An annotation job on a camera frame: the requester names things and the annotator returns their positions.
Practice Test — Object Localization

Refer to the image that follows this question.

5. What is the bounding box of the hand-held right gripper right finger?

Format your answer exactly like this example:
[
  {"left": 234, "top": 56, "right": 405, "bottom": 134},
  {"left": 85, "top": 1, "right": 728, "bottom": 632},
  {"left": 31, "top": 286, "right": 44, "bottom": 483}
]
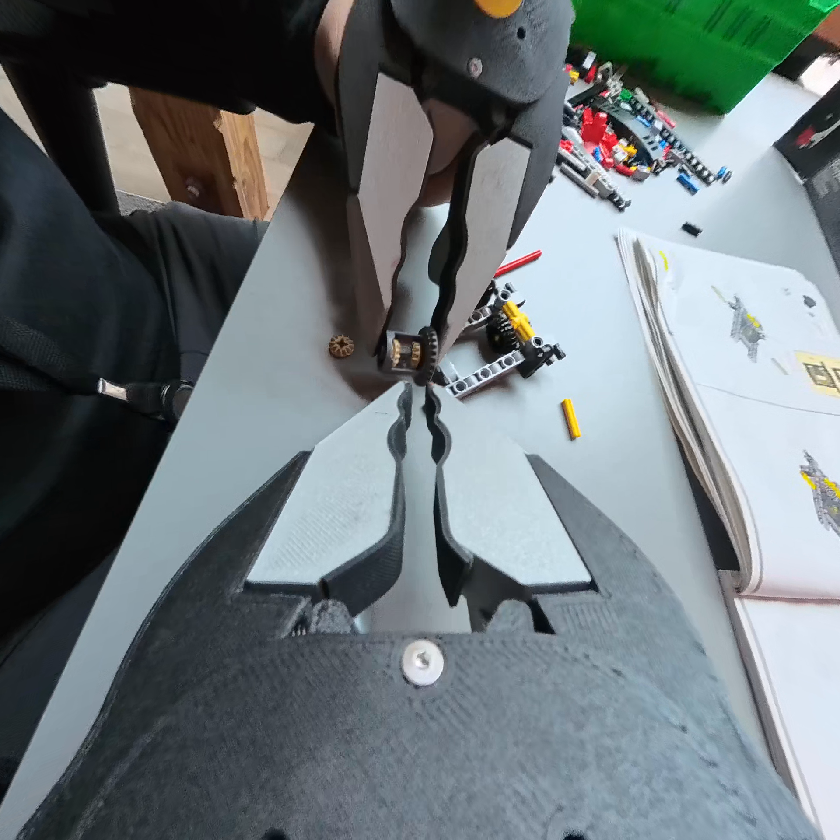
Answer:
[{"left": 424, "top": 385, "right": 595, "bottom": 609}]

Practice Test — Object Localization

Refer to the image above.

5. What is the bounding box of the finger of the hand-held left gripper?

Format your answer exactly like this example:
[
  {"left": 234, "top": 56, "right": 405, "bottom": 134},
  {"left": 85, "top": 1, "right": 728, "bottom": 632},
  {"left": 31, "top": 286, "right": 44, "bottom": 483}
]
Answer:
[
  {"left": 428, "top": 134, "right": 532, "bottom": 370},
  {"left": 343, "top": 71, "right": 435, "bottom": 360}
]

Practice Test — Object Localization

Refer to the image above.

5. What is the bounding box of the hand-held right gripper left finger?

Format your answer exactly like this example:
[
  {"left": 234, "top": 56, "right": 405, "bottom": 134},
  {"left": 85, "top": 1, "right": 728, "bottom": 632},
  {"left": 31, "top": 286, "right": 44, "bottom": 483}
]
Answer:
[{"left": 248, "top": 382, "right": 414, "bottom": 616}]

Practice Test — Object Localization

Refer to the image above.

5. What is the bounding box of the grey lego differential housing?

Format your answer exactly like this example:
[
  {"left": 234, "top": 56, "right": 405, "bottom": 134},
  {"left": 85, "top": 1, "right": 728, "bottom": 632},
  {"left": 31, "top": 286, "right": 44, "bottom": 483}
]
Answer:
[{"left": 374, "top": 326, "right": 442, "bottom": 387}]

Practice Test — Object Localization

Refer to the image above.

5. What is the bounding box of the person's left forearm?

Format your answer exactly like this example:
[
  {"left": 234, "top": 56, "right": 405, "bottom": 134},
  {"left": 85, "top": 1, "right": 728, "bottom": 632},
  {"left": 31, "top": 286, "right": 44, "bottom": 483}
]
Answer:
[{"left": 0, "top": 0, "right": 342, "bottom": 126}]

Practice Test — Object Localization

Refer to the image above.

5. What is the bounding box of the red lego axle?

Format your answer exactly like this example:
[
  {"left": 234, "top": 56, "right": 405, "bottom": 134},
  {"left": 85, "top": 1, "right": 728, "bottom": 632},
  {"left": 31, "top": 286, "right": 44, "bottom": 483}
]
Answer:
[{"left": 492, "top": 249, "right": 543, "bottom": 278}]

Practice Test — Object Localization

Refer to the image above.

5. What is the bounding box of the pile of loose lego pieces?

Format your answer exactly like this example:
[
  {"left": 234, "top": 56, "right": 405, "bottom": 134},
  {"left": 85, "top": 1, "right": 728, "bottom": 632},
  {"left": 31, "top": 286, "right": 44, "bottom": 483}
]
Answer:
[{"left": 556, "top": 49, "right": 734, "bottom": 212}]

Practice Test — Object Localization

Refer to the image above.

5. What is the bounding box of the lego instruction booklet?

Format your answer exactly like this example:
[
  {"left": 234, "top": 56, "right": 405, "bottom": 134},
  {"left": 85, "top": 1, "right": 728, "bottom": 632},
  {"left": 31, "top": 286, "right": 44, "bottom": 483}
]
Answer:
[{"left": 616, "top": 226, "right": 840, "bottom": 840}]

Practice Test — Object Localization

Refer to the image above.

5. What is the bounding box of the black lego set box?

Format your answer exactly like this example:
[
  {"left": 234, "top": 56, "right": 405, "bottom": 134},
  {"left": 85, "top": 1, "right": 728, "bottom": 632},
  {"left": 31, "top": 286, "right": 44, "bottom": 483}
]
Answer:
[{"left": 773, "top": 85, "right": 840, "bottom": 198}]

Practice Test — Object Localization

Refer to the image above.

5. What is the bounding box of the person's left hand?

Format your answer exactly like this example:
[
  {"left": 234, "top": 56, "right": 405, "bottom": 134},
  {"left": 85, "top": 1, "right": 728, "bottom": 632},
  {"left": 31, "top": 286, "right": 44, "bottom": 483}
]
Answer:
[{"left": 412, "top": 105, "right": 479, "bottom": 209}]

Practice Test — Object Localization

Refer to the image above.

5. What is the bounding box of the wooden table leg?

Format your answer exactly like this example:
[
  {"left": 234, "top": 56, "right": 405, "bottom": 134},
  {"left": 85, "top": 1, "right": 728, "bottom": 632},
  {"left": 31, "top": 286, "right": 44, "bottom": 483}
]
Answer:
[{"left": 128, "top": 87, "right": 271, "bottom": 222}]

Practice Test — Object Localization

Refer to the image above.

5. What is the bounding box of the green plastic bin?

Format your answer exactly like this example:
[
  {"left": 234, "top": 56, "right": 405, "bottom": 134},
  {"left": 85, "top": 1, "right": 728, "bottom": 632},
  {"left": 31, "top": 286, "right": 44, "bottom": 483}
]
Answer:
[{"left": 567, "top": 0, "right": 840, "bottom": 117}]

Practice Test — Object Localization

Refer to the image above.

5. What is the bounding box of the grey lego frame assembly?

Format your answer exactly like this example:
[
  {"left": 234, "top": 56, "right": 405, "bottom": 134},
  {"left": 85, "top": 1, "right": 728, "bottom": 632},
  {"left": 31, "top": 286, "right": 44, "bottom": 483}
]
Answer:
[{"left": 443, "top": 279, "right": 567, "bottom": 399}]

